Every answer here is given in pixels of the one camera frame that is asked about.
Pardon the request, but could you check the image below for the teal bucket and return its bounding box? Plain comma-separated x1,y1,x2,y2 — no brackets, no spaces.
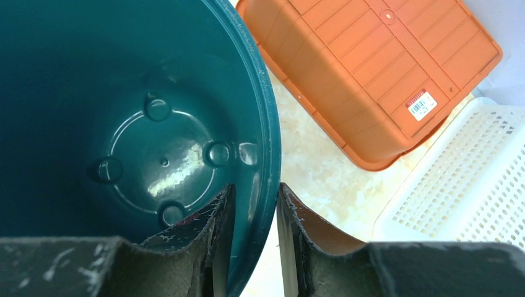
1,1,281,296

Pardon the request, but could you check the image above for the orange plastic tub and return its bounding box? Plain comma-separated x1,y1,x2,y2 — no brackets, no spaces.
236,0,503,171

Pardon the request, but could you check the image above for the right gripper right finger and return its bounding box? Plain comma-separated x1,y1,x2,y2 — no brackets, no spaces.
277,183,524,296

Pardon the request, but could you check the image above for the white perforated basket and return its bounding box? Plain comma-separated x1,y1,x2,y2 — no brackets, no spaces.
372,97,524,248

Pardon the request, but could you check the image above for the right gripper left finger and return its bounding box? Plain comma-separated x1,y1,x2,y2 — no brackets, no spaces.
1,184,236,296

